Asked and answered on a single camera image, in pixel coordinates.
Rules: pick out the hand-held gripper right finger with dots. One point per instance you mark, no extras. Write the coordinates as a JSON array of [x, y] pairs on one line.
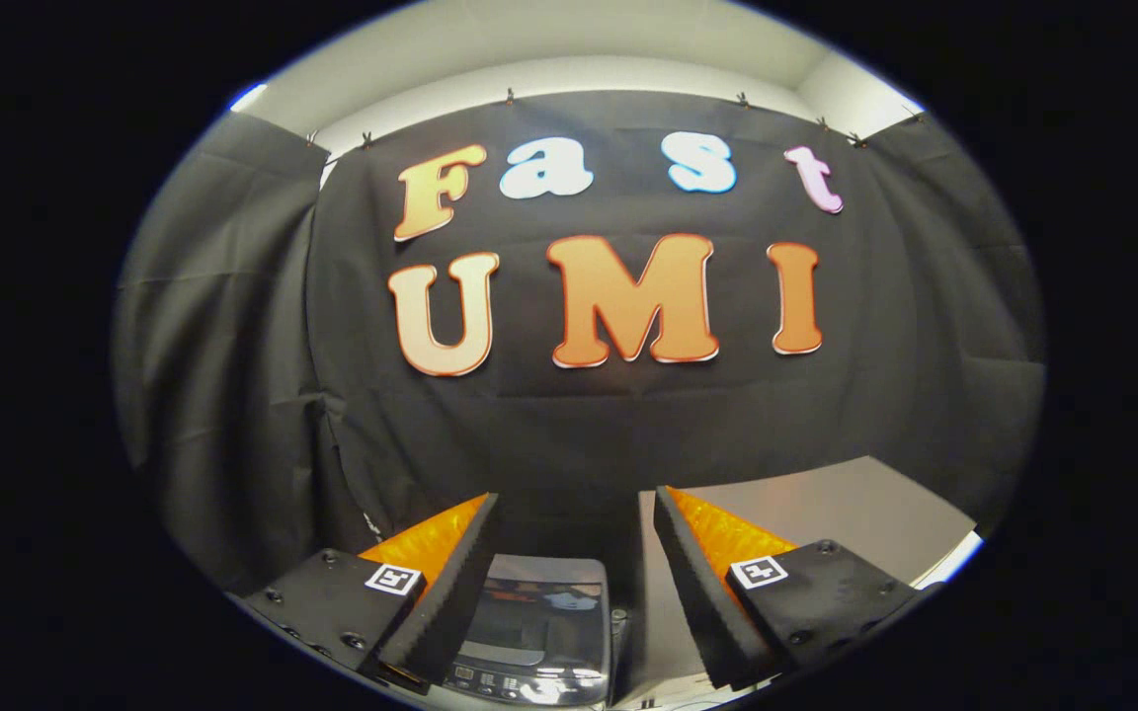
[[702, 602]]

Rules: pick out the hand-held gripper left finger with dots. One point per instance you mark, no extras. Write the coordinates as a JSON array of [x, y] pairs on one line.
[[455, 592]]

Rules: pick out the grey washing machine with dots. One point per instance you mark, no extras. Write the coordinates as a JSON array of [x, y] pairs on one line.
[[520, 683]]

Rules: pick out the white panel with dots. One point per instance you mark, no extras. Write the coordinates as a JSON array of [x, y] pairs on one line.
[[954, 558]]

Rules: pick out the row of black cloth clips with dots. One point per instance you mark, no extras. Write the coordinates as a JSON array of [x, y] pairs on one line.
[[509, 96]]

